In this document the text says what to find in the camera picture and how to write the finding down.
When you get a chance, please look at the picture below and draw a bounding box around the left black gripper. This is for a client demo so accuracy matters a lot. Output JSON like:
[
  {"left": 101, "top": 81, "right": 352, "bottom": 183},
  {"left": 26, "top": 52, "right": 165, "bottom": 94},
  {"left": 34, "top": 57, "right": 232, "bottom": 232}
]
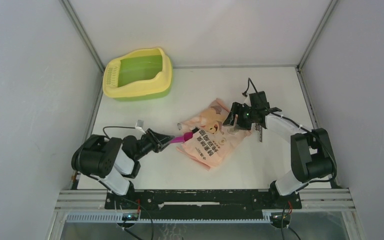
[{"left": 133, "top": 127, "right": 175, "bottom": 161}]

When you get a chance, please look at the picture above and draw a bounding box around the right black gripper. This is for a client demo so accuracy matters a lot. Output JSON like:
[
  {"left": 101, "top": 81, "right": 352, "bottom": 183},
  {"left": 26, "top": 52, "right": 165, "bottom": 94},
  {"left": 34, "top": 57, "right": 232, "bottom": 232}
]
[{"left": 222, "top": 101, "right": 257, "bottom": 131}]

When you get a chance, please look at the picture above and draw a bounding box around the magenta plastic scoop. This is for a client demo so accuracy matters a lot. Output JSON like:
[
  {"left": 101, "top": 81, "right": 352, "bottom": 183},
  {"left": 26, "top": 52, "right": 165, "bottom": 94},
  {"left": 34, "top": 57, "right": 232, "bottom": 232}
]
[{"left": 170, "top": 131, "right": 194, "bottom": 144}]

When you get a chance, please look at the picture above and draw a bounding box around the white bag sealing clip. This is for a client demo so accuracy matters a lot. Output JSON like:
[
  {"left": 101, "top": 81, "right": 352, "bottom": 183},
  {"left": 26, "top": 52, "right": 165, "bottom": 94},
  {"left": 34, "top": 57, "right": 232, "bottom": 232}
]
[{"left": 254, "top": 123, "right": 263, "bottom": 143}]

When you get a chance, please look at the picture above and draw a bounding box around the pink cat litter bag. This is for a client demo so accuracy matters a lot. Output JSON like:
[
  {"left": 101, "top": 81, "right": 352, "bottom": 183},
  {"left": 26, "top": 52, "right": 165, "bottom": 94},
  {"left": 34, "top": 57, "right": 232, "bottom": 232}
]
[{"left": 176, "top": 98, "right": 252, "bottom": 170}]

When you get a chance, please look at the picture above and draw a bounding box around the yellow green litter box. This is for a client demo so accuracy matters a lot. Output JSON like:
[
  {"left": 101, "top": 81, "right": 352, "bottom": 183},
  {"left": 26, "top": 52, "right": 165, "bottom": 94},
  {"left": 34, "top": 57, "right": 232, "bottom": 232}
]
[{"left": 102, "top": 47, "right": 173, "bottom": 101}]

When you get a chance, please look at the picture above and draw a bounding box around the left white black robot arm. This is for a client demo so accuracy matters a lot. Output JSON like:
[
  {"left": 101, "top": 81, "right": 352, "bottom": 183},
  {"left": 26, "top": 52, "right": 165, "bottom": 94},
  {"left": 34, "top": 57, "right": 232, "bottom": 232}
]
[{"left": 71, "top": 128, "right": 175, "bottom": 209}]

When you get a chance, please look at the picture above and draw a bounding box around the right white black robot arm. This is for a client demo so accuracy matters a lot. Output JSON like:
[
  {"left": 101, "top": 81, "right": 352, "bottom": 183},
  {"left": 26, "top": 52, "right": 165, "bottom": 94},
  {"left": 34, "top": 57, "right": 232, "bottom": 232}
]
[{"left": 223, "top": 91, "right": 337, "bottom": 208}]

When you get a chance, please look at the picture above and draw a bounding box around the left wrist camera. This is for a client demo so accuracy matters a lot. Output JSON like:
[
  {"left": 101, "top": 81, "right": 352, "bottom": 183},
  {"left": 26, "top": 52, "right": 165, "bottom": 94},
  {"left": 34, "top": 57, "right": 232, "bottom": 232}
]
[{"left": 135, "top": 119, "right": 144, "bottom": 131}]

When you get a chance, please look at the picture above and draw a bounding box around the right black cable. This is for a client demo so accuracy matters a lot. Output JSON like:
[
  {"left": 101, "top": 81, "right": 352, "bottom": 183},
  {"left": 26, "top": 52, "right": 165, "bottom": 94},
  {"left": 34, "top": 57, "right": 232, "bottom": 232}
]
[{"left": 241, "top": 77, "right": 338, "bottom": 185}]

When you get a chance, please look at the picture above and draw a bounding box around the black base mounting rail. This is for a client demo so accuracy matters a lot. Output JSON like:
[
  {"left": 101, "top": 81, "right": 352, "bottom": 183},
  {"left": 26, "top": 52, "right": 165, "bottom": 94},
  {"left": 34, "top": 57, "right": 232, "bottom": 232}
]
[{"left": 104, "top": 189, "right": 302, "bottom": 216}]

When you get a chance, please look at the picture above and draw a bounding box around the white slotted cable duct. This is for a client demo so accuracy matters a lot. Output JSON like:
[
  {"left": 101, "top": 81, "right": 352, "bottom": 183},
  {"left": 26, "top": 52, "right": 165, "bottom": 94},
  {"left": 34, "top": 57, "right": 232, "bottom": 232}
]
[{"left": 66, "top": 210, "right": 281, "bottom": 224}]

